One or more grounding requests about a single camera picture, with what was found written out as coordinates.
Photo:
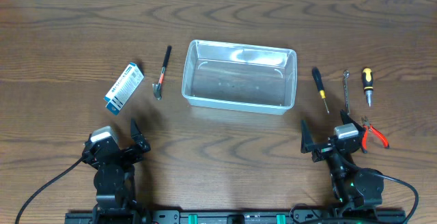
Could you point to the stubby yellow black screwdriver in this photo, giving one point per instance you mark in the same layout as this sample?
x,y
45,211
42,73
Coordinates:
x,y
367,81

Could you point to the slim black yellow screwdriver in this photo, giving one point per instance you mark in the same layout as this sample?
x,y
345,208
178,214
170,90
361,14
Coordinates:
x,y
317,77

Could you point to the red handled pliers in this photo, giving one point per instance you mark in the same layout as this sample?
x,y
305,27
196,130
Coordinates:
x,y
370,129

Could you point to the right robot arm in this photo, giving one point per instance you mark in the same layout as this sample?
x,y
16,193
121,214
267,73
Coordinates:
x,y
358,190

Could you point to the clear plastic container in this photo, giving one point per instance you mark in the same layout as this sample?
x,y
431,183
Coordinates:
x,y
240,77

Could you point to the silver wrench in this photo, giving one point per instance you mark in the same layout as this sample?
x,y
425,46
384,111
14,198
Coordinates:
x,y
346,74

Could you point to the white blue cardboard box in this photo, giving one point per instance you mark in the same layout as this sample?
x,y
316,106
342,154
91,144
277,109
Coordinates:
x,y
123,88

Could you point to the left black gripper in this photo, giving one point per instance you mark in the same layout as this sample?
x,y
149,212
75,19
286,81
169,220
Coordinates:
x,y
139,141

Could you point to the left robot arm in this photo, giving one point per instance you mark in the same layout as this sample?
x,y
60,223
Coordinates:
x,y
115,177

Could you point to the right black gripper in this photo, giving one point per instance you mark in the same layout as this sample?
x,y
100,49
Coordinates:
x,y
322,151

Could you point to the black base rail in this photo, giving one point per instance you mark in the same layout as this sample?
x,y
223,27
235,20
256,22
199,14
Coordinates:
x,y
300,214

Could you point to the small black orange hammer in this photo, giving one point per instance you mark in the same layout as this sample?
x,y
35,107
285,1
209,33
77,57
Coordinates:
x,y
158,86

